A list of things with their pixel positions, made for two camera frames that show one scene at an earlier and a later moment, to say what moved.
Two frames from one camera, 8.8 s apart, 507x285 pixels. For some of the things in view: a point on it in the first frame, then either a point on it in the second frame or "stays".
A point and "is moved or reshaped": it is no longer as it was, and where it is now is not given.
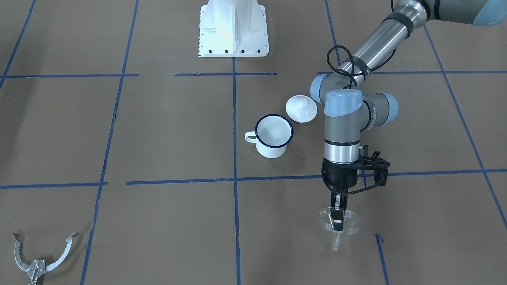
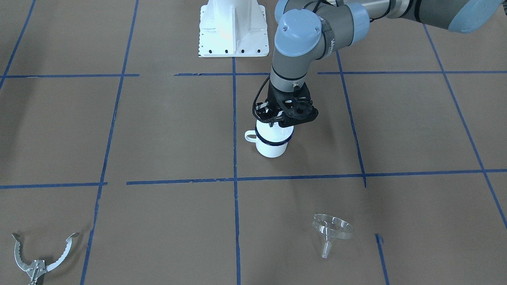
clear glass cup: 352,225 is moved or reshaped
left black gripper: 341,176 → 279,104
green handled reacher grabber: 39,267 stays
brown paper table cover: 113,127 stays
